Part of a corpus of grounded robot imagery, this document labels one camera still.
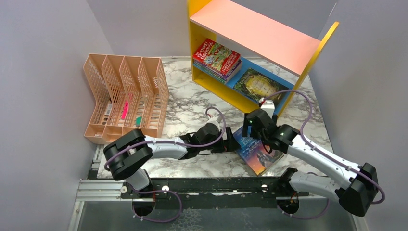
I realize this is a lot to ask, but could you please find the orange plastic file organizer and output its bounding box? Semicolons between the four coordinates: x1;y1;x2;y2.
83;53;170;144

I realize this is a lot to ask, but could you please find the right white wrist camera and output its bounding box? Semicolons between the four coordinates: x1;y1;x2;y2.
258;98;275;118

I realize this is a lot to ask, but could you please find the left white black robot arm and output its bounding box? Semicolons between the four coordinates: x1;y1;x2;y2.
103;123;241;198

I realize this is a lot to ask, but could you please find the red 13-storey treehouse book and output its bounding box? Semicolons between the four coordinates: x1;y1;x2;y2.
193;38;241;75

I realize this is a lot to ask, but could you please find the purple 52-storey treehouse book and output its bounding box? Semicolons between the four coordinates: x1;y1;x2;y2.
196;59;243;82

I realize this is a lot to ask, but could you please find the pink marker in organizer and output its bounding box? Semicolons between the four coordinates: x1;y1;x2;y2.
121;100;129;120

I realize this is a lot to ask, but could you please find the green 104-storey treehouse book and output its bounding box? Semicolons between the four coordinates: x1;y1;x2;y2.
193;61;227;84

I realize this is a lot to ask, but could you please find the dark green Alice book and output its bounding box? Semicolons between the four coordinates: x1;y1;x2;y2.
232;68;293;102

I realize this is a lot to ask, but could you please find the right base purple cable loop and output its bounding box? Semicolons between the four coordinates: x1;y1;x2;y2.
276;191;331;220

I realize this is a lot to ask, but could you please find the black mounting rail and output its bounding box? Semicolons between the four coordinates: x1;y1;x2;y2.
120;177;309;209

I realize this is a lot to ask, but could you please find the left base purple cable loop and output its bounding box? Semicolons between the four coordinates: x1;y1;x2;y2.
127;183;183;223

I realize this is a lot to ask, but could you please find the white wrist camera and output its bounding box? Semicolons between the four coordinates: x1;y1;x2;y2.
207;115;220;130
258;98;275;118

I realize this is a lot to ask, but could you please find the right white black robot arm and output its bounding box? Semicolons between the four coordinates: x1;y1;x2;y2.
242;108;379;217

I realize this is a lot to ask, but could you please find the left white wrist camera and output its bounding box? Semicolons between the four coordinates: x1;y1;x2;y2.
207;115;220;130

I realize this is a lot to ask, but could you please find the green marker in organizer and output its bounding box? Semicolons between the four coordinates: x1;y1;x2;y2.
135;116;142;128

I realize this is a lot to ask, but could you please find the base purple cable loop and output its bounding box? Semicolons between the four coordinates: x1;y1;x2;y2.
276;191;331;220
127;183;183;223

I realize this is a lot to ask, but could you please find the Jane Eyre book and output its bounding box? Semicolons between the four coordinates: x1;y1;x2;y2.
233;127;284;176

